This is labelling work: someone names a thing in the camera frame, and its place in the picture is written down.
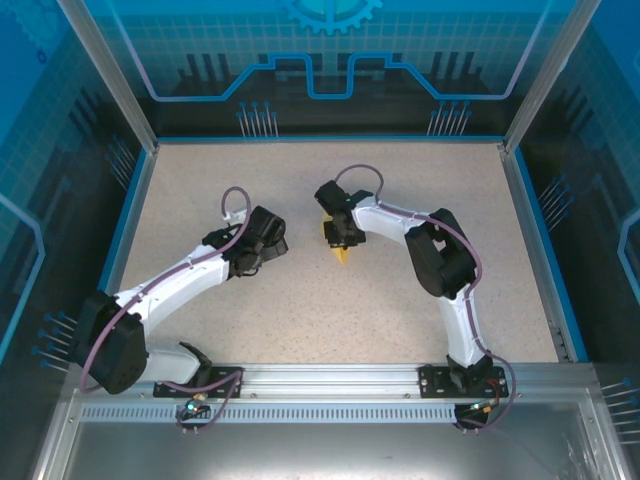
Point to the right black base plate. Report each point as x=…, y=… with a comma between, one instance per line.
x=435, y=382

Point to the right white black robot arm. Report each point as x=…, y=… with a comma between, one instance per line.
x=462, y=325

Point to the steel tray panel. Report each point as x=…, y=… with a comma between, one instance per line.
x=320, y=450

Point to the blue table edge strip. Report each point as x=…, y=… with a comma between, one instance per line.
x=552, y=260
x=120, y=250

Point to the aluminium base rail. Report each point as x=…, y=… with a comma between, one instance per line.
x=330, y=377

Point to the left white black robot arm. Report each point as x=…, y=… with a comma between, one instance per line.
x=180, y=280

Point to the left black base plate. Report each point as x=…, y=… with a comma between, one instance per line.
x=225, y=382

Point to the yellow paper sheet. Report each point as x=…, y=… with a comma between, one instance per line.
x=344, y=256

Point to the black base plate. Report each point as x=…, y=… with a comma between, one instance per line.
x=225, y=382
x=435, y=382

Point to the aluminium frame post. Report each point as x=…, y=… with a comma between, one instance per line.
x=545, y=75
x=115, y=75

